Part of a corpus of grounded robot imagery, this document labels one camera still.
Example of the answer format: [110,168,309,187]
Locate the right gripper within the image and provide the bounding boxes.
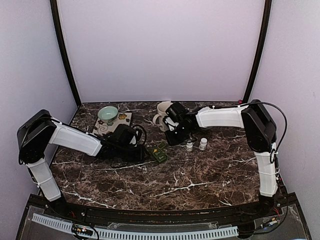
[164,124,193,146]

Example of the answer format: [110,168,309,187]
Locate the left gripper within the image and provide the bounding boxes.
[116,144,151,163]

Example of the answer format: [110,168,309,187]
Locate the white pill bottle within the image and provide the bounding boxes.
[186,141,194,152]
[199,137,208,151]

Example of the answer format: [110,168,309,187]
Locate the green weekly pill organizer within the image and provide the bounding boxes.
[151,142,168,163]

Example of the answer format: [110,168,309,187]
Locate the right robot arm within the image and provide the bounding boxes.
[163,99,279,217]

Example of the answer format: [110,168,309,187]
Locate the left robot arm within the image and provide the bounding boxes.
[16,109,147,218]

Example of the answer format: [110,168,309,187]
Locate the cream ceramic mug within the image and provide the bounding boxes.
[152,101,173,132]

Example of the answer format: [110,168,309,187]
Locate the floral square plate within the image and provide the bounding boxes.
[92,112,132,136]

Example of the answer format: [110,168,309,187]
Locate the teal bowl on plate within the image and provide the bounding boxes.
[97,106,119,123]

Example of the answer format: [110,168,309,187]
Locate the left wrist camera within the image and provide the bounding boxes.
[129,135,138,148]

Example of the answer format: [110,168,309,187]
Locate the white slotted cable duct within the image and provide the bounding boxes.
[31,213,239,240]

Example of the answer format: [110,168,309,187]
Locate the black front rail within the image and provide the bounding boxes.
[46,199,296,227]

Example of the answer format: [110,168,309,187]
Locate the right black frame post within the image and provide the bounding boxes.
[242,0,272,103]

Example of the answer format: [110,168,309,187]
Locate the black frame post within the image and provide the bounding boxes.
[242,0,272,103]
[49,0,82,108]

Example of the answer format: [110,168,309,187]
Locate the left black frame post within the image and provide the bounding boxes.
[49,0,82,108]

